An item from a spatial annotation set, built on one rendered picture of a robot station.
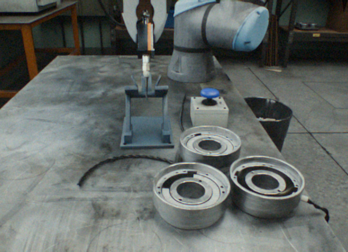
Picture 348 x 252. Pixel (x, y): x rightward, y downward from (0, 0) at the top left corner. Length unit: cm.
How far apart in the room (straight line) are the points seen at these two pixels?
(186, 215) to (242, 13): 58
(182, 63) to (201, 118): 32
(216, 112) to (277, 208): 28
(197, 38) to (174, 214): 61
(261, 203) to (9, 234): 32
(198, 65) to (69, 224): 62
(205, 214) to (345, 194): 165
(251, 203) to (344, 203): 153
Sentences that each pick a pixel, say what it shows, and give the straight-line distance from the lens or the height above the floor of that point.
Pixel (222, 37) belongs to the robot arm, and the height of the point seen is 94.
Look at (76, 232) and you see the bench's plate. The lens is 44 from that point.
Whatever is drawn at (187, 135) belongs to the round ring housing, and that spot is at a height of 83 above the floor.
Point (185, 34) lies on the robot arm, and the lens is 92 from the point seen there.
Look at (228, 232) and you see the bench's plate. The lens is 43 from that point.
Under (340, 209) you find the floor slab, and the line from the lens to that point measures 189.
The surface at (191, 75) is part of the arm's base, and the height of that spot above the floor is 82.
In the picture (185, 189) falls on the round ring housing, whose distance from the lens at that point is 47.
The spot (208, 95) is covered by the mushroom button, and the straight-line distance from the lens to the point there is 65.
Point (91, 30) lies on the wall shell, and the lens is 453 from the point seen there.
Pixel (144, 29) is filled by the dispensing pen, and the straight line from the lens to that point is 55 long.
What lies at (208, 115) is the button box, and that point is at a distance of 65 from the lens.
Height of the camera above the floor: 110
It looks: 27 degrees down
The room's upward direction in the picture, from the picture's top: 1 degrees clockwise
